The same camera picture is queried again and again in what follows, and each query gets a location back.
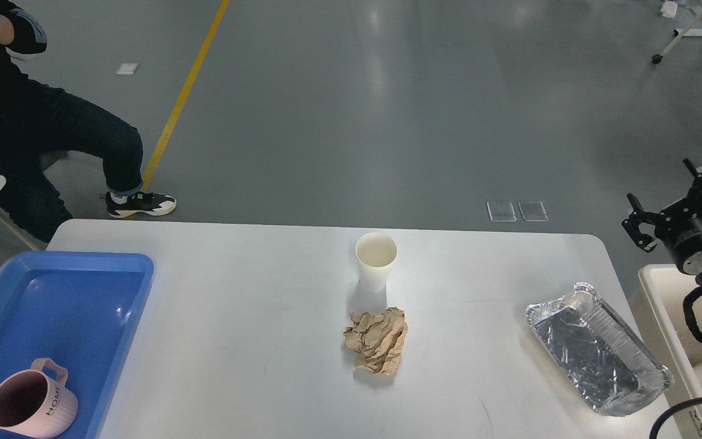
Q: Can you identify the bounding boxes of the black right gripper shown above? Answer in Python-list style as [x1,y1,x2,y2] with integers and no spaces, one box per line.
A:
[622,159,702,275]

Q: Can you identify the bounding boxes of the aluminium foil tray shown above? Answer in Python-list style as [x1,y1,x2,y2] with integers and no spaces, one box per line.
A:
[525,282,675,417]

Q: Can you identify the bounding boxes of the white paper cup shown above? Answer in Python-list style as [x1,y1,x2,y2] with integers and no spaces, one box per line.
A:
[355,232,397,292]

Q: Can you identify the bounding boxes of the brown paper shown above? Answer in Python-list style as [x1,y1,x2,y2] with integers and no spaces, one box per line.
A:
[343,307,408,376]

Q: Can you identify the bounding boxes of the pink ribbed mug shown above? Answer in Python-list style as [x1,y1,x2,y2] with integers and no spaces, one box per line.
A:
[0,358,79,438]

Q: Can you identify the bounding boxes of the white bin right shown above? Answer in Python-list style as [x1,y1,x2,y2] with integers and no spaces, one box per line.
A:
[628,264,702,438]

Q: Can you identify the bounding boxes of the clear floor plate right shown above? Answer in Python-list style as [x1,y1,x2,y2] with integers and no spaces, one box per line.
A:
[517,201,549,222]

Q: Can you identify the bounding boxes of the clear floor plate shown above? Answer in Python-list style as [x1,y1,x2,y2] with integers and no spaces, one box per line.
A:
[486,201,517,223]
[517,201,549,222]

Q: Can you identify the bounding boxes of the clear floor plate left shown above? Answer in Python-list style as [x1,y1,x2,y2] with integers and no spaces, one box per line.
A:
[486,201,517,223]

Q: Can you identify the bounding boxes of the blue plastic tray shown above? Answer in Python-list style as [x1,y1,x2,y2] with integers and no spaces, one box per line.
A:
[0,252,154,438]

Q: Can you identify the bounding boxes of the seated person dark clothes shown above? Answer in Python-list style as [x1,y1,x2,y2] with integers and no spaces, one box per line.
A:
[0,1,177,243]

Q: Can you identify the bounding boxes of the black cable right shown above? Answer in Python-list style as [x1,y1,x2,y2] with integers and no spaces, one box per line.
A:
[648,394,702,439]

